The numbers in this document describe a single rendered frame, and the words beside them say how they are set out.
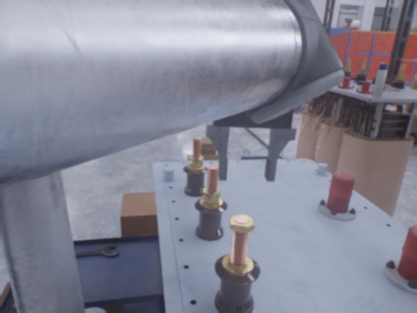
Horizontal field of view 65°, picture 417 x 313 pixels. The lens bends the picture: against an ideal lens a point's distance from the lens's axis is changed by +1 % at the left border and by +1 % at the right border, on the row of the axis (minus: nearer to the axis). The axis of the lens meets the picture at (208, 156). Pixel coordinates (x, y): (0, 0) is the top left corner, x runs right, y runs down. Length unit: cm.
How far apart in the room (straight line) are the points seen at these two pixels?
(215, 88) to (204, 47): 3
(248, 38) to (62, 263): 49
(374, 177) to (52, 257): 291
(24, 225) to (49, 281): 10
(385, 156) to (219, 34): 305
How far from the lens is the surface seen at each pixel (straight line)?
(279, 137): 57
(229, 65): 18
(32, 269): 59
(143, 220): 196
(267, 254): 91
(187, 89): 15
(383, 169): 324
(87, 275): 164
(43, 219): 56
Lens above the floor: 189
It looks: 20 degrees down
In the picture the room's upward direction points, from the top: 3 degrees clockwise
